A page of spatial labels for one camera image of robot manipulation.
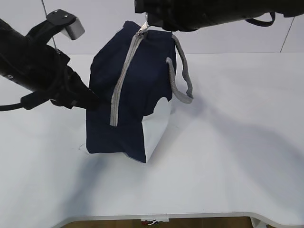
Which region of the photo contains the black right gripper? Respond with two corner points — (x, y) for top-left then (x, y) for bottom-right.
(134, 0), (214, 31)

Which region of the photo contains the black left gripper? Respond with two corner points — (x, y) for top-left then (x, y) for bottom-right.
(20, 19), (100, 111)

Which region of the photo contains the navy and white lunch bag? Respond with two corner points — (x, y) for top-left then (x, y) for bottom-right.
(86, 21), (193, 163)

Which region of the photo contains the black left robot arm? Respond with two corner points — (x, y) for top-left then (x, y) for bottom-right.
(0, 13), (100, 112)

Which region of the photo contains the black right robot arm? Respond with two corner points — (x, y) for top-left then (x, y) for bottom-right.
(134, 0), (304, 32)

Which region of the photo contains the white tag under table edge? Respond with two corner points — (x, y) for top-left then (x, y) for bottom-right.
(140, 215), (170, 226)

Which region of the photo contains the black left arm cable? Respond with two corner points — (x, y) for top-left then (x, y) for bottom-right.
(0, 102), (24, 112)

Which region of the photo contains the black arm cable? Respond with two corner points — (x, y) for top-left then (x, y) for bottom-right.
(244, 11), (276, 28)
(0, 102), (24, 112)

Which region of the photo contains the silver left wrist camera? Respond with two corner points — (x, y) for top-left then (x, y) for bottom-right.
(46, 9), (85, 40)

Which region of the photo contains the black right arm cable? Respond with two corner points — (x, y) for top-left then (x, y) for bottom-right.
(244, 11), (276, 28)

